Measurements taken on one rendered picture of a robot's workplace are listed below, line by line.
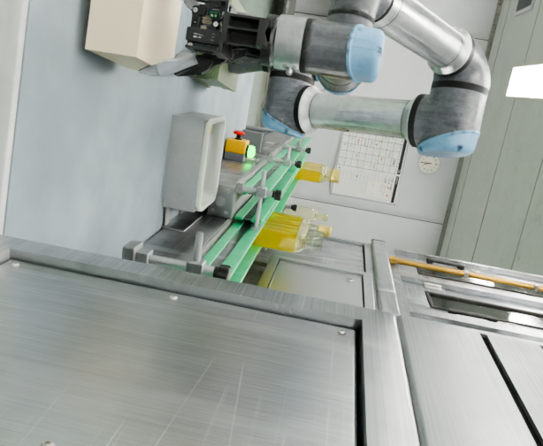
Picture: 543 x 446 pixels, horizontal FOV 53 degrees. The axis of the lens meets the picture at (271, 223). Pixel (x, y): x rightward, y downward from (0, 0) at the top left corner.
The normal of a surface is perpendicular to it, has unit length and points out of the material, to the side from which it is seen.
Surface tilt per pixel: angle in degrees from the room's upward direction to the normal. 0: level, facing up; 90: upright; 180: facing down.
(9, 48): 90
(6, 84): 90
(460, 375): 90
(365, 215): 90
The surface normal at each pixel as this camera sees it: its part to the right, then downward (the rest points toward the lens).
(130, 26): -0.12, 0.11
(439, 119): -0.55, -0.05
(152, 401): 0.15, -0.95
